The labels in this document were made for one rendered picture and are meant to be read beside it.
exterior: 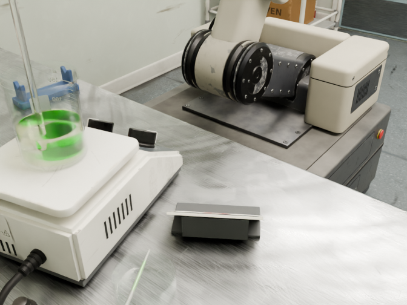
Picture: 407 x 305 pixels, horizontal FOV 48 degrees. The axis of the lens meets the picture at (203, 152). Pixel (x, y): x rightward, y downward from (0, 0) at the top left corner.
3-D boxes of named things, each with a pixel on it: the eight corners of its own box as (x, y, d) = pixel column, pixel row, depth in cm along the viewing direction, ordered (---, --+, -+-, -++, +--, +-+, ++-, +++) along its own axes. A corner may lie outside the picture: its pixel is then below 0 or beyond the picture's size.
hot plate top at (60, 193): (47, 123, 49) (45, 115, 49) (143, 146, 45) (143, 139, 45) (-44, 185, 40) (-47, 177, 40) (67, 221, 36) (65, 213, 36)
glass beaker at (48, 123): (5, 170, 41) (-21, 83, 37) (47, 135, 46) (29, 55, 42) (73, 184, 39) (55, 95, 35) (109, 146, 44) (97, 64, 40)
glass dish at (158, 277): (125, 263, 43) (122, 246, 42) (182, 270, 42) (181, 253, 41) (105, 312, 38) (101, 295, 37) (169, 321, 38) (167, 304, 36)
